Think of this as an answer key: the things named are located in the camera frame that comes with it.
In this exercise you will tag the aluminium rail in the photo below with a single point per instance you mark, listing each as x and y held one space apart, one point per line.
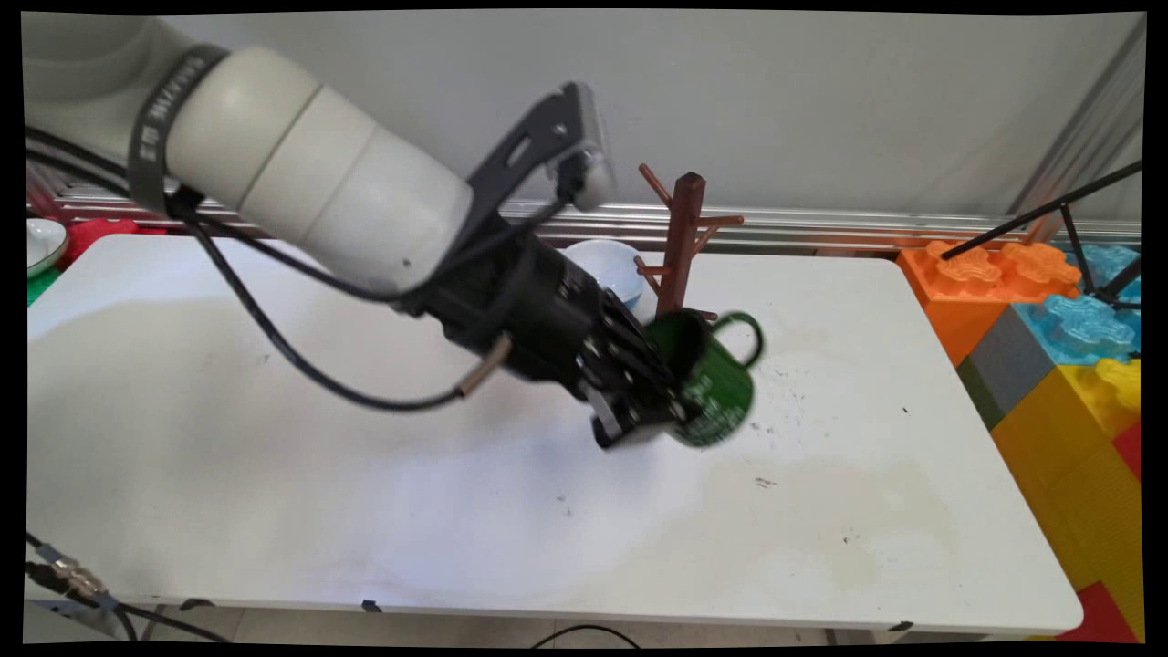
821 224

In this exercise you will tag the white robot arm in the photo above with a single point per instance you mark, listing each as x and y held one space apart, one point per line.
319 173

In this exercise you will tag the yellow giant building block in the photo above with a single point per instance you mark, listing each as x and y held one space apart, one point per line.
1068 474

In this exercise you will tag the orange giant building block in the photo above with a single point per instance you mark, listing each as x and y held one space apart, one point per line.
967 292

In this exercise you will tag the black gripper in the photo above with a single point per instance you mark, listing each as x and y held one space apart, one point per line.
529 310

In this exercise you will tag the red giant building block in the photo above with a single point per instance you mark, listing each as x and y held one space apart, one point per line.
1104 620

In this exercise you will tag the blue and white bowl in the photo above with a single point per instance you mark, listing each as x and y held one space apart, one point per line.
611 265

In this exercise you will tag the grey giant building block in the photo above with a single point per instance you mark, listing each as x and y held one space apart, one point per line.
1008 360

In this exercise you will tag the brown wooden mug tree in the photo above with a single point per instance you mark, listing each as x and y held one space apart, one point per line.
686 228

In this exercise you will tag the green enamel mug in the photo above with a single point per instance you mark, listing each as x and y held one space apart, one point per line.
721 392

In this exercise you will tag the white bowl with dark rim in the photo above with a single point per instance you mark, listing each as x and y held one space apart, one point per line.
41 242

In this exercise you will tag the black tripod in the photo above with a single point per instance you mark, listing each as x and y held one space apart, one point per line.
1040 214

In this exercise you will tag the blue giant building block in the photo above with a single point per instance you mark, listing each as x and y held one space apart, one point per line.
1077 328

